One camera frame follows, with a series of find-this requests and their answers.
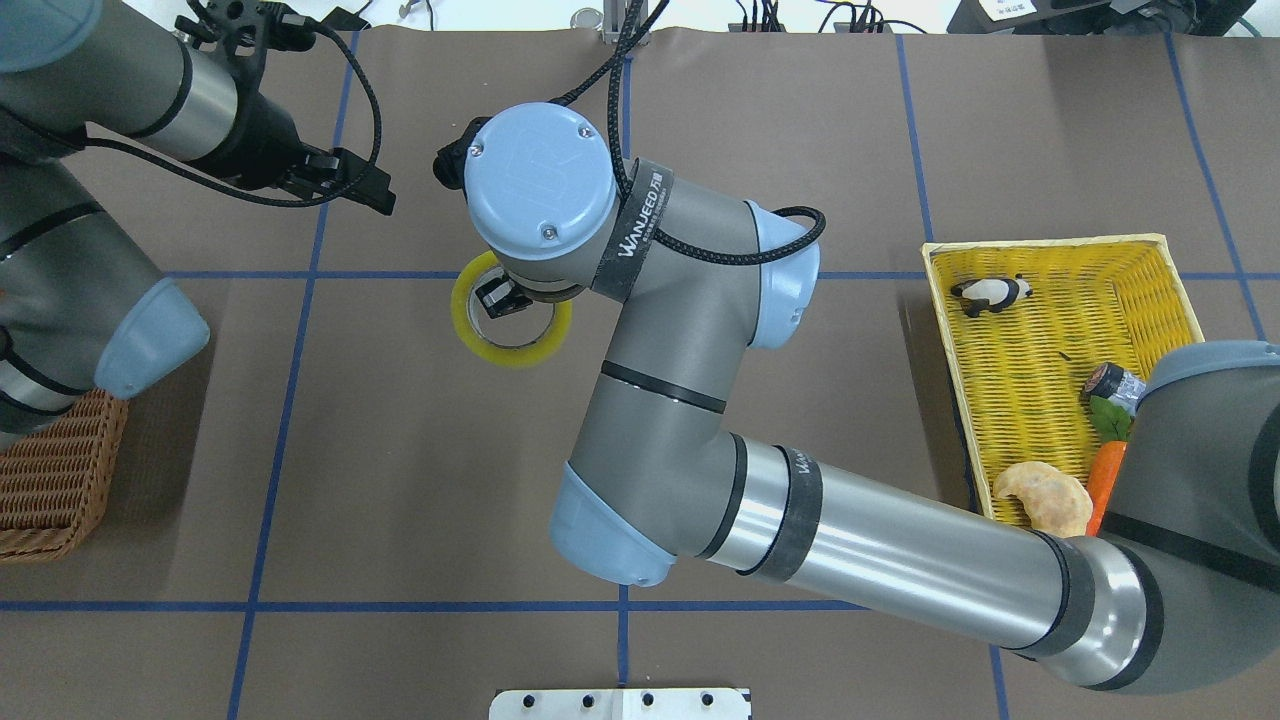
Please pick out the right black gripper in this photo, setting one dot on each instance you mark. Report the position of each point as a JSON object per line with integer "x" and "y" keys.
{"x": 497, "y": 297}

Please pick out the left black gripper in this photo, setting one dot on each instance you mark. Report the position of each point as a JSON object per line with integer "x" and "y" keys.
{"x": 262, "y": 143}

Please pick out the yellow tape roll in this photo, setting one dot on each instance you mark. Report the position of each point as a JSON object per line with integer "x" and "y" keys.
{"x": 465, "y": 318}

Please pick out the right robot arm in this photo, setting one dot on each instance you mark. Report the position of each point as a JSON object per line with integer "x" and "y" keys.
{"x": 1178, "y": 590}

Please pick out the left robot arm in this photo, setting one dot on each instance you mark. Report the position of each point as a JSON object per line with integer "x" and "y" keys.
{"x": 83, "y": 306}

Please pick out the brown wicker basket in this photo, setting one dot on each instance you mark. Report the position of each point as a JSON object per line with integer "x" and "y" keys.
{"x": 55, "y": 484}

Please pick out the yellow woven basket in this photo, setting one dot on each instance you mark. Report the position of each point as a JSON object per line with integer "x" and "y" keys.
{"x": 1017, "y": 374}

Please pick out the toy panda figure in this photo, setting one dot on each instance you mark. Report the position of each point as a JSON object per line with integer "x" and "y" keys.
{"x": 990, "y": 294}

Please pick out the toy croissant bread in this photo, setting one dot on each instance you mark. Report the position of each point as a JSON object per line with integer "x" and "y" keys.
{"x": 1055, "y": 502}

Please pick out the orange toy carrot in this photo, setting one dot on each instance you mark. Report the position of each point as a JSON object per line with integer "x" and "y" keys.
{"x": 1113, "y": 425}

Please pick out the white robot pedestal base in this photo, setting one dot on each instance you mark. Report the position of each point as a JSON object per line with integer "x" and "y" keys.
{"x": 623, "y": 703}

